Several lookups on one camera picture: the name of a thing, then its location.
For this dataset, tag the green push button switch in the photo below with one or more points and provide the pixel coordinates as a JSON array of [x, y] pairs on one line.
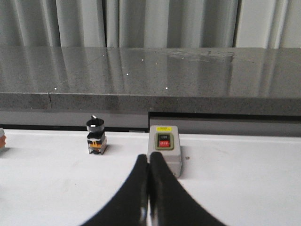
[[2, 140]]

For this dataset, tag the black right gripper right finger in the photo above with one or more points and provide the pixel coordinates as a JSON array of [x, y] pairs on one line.
[[170, 203]]

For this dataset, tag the grey on-off switch box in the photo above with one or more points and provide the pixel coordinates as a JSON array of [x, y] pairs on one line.
[[165, 140]]

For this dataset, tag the grey curtain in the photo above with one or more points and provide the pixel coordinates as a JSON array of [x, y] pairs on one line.
[[151, 23]]

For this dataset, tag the grey stone counter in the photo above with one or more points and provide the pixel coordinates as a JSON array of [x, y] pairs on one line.
[[230, 91]]

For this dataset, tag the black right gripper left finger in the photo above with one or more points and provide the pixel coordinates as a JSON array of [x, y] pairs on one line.
[[129, 205]]

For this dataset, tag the black rotary selector switch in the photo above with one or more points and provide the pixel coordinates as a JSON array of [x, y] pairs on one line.
[[96, 139]]

